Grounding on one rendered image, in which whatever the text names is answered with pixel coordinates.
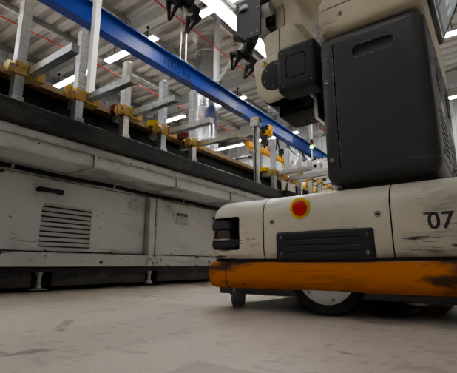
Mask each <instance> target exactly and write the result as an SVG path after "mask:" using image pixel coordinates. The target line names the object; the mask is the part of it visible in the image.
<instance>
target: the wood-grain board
mask: <svg viewBox="0 0 457 373"><path fill-rule="evenodd" d="M0 78H3V79H5V80H8V81H9V80H10V79H11V76H9V75H8V73H6V72H4V70H3V65H0ZM24 87H27V88H29V89H31V90H35V91H37V92H40V93H43V94H45V95H48V96H50V97H53V98H56V99H58V100H61V101H64V102H69V101H70V100H69V99H68V98H66V96H65V94H64V90H62V89H60V88H57V87H54V86H53V85H50V84H47V83H45V82H44V84H42V85H41V86H40V87H37V86H34V85H32V84H28V83H26V84H24ZM83 109H84V110H88V111H90V112H93V113H95V114H98V115H101V116H103V117H106V118H109V119H112V117H113V116H114V115H112V114H111V113H110V109H109V108H107V107H104V106H102V105H99V107H98V108H96V109H93V110H91V109H89V108H86V107H83ZM129 126H130V127H133V128H135V129H137V130H140V131H143V132H146V133H149V134H151V133H153V130H150V129H148V128H147V124H146V123H144V122H142V121H140V122H138V123H134V122H131V121H129ZM166 140H167V141H170V142H172V143H174V144H178V145H183V142H182V141H179V140H178V139H177V138H176V139H173V140H168V139H166ZM196 152H198V151H197V150H196ZM199 153H201V154H204V155H207V156H209V157H212V158H215V159H217V160H219V161H223V162H225V163H227V164H231V165H233V166H235V167H239V168H241V169H244V170H246V171H249V172H252V173H254V167H253V166H250V165H248V164H245V163H243V162H241V161H238V160H235V159H233V158H230V157H228V156H226V155H223V154H221V153H218V152H215V151H214V150H211V149H208V148H206V147H205V150H203V151H199ZM302 191H303V192H305V193H307V194H308V189H307V188H305V187H302Z"/></svg>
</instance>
